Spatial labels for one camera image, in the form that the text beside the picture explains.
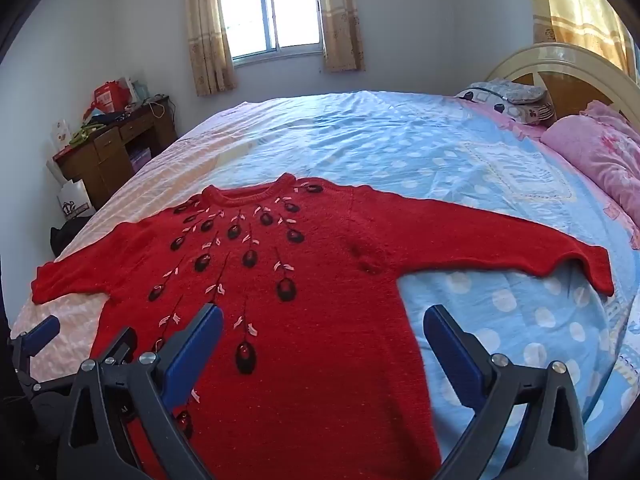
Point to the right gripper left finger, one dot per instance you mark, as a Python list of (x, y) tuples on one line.
[(150, 388)]

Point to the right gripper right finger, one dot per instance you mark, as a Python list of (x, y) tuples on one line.
[(550, 443)]

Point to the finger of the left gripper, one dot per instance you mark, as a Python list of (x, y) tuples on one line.
[(28, 344), (121, 349)]

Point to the red knit sweater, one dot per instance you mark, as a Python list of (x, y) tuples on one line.
[(318, 374)]

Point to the black bag on floor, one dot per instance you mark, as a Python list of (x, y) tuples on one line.
[(62, 237)]

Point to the white paper shopping bag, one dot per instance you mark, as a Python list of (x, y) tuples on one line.
[(74, 200)]

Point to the purple box under desk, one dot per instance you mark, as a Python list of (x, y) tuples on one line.
[(139, 159)]

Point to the brown wooden desk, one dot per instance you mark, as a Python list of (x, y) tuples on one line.
[(105, 161)]

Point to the white carton on desk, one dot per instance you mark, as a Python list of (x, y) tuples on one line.
[(61, 134)]

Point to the green cloth on desk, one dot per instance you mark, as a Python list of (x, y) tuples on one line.
[(84, 134)]

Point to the red gift bag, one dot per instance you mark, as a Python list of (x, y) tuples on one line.
[(111, 97)]

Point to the left beige curtain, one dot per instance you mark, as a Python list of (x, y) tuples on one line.
[(210, 56)]

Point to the beige curtain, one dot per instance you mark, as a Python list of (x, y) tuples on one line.
[(210, 56), (342, 44)]

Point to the pink floral pillow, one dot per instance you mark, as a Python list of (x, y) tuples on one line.
[(601, 144)]

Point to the blue polka dot bedsheet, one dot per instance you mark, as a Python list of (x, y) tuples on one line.
[(426, 148)]

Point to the grey patterned pillow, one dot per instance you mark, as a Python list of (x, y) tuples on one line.
[(524, 103)]

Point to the cream wooden headboard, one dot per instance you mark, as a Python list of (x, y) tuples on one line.
[(573, 77)]

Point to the right beige curtain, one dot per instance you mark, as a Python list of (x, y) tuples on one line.
[(342, 44)]

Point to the yellow curtain behind headboard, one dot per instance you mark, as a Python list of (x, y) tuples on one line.
[(591, 24)]

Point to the window with metal frame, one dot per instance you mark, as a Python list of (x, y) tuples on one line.
[(262, 29)]

